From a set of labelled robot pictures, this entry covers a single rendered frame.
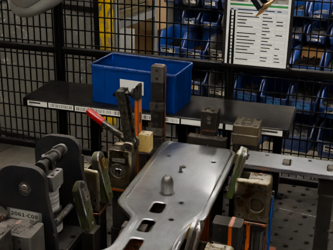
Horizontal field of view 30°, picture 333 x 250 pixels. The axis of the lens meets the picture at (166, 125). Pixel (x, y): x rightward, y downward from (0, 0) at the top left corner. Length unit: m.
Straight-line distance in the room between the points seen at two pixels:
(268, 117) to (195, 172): 0.42
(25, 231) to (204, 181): 0.54
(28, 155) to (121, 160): 2.61
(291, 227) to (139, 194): 0.66
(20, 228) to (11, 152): 3.06
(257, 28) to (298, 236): 0.68
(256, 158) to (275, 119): 0.25
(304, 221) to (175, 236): 0.79
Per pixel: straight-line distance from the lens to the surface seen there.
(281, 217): 2.10
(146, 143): 1.73
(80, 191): 1.38
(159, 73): 1.90
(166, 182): 1.53
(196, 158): 1.74
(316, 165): 1.76
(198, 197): 1.54
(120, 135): 1.67
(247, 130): 1.83
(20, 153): 4.31
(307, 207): 2.18
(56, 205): 1.42
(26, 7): 1.98
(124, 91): 1.61
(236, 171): 1.54
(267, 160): 1.76
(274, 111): 2.05
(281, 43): 2.06
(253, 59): 2.09
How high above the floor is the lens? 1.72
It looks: 21 degrees down
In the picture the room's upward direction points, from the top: 1 degrees clockwise
